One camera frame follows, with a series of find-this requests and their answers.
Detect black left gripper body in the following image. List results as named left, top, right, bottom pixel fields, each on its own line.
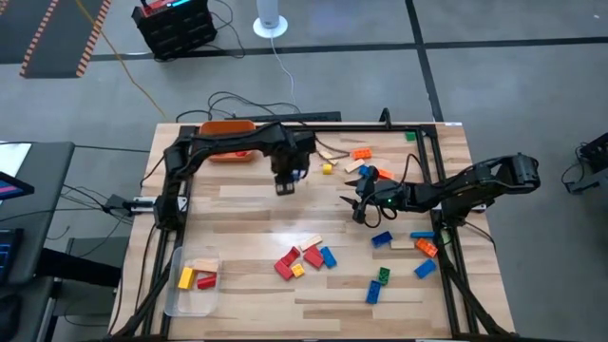
left=270, top=127, right=317, bottom=180

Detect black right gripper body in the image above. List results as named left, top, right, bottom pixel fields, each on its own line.
left=352, top=176, right=410, bottom=224

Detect red smooth block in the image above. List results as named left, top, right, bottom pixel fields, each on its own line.
left=302, top=245, right=325, bottom=270
left=274, top=259, right=295, bottom=281

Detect red arch block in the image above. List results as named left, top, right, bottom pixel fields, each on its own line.
left=279, top=245, right=302, bottom=267

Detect long yellow studded brick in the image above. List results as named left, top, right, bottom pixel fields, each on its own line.
left=177, top=266, right=197, bottom=291

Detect black power strip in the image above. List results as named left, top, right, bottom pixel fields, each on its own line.
left=226, top=110, right=343, bottom=124

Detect orange plastic bin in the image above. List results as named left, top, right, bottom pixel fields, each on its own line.
left=198, top=119, right=258, bottom=164

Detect white floor stand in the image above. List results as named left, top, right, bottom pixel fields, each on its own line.
left=252, top=0, right=289, bottom=40

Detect black crate red top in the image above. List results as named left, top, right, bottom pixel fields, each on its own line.
left=131, top=0, right=219, bottom=62

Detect clear plastic container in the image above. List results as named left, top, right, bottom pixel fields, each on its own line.
left=163, top=245, right=223, bottom=318

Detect black power adapter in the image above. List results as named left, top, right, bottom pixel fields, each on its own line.
left=104, top=194, right=125, bottom=214

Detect black neighbouring robot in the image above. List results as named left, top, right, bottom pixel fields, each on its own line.
left=560, top=131, right=608, bottom=195

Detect dark grey desk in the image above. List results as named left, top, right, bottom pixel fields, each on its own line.
left=0, top=141, right=76, bottom=286

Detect black mat hazard stripes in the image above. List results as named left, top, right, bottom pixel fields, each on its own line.
left=0, top=0, right=113, bottom=80

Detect white sheet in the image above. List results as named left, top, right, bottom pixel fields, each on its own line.
left=0, top=142, right=32, bottom=177

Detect tablet screen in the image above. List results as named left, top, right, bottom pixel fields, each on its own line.
left=0, top=171, right=35, bottom=201

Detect black keyboard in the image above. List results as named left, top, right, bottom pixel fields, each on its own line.
left=0, top=228, right=25, bottom=285

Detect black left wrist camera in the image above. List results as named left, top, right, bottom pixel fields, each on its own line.
left=275, top=175, right=296, bottom=198

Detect black aluminium table frame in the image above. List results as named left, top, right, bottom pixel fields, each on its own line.
left=106, top=107, right=519, bottom=342

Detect white cable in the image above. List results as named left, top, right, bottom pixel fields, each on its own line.
left=269, top=36, right=298, bottom=108

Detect black floor cable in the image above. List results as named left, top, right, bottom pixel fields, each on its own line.
left=175, top=90, right=303, bottom=124

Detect yellow cable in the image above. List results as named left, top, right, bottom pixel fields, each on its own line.
left=74, top=0, right=168, bottom=121

